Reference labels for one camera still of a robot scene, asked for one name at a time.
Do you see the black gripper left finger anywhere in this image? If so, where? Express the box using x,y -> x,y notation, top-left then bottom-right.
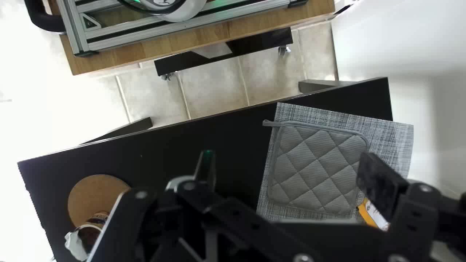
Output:
193,148 -> 218,192

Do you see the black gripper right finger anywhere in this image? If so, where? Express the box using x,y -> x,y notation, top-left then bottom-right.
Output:
355,151 -> 411,223

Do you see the gray quilted oven mat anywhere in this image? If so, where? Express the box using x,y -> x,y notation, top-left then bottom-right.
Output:
260,118 -> 369,220

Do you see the orange cardboard package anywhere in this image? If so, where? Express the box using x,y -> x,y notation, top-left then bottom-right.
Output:
355,195 -> 391,233

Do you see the black side table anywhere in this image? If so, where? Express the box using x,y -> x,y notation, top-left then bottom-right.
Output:
15,76 -> 392,262

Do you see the gray checked placemat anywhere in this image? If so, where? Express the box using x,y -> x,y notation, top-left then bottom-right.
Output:
254,100 -> 414,224

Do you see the round wooden plate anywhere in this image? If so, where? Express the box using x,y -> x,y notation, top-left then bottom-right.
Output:
65,173 -> 132,230

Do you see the wooden platform board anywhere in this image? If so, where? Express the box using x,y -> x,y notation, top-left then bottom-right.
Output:
44,0 -> 336,77

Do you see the brown mug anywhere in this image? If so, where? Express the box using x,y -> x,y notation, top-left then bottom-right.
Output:
74,213 -> 114,253

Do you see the black cart base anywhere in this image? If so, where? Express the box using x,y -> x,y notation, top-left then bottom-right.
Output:
152,26 -> 293,79

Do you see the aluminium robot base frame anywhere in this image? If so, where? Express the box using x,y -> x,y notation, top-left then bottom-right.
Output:
55,0 -> 309,57

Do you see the thick black cable bundle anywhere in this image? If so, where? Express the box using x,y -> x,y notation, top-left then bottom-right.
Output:
21,0 -> 66,35

